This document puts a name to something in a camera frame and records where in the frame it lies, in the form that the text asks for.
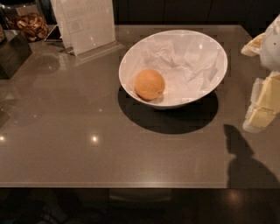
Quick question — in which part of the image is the dark box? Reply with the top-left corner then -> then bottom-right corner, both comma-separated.
0,30 -> 32,80

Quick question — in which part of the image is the white crumpled paper liner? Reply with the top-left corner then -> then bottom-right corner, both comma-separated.
127,36 -> 228,108

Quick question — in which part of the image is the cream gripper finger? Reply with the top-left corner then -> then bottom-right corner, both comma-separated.
241,33 -> 264,57
243,72 -> 280,133

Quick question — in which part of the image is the orange fruit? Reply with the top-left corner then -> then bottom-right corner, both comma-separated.
134,69 -> 165,101

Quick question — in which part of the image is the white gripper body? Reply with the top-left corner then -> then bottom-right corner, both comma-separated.
260,14 -> 280,72

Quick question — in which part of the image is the jar of dried snacks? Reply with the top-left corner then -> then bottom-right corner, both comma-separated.
1,0 -> 48,42

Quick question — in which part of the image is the white slanted bowl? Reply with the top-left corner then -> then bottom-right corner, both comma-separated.
119,30 -> 218,109

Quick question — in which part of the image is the clear acrylic sign holder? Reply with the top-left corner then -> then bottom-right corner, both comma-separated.
50,0 -> 123,60

